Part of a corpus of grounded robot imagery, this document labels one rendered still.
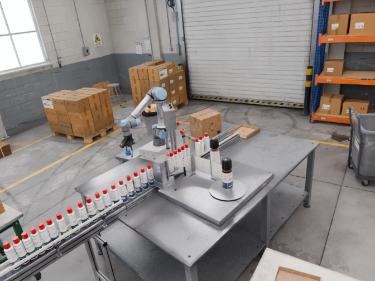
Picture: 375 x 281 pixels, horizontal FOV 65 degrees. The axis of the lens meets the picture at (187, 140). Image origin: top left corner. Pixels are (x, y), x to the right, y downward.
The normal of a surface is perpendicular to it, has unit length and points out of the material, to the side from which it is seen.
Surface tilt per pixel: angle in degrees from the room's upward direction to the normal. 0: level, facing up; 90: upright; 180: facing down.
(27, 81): 90
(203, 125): 90
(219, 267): 0
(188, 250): 0
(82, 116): 89
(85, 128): 88
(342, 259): 0
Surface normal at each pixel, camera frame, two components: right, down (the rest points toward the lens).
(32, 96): 0.84, 0.15
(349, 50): -0.54, 0.39
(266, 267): -0.09, -0.91
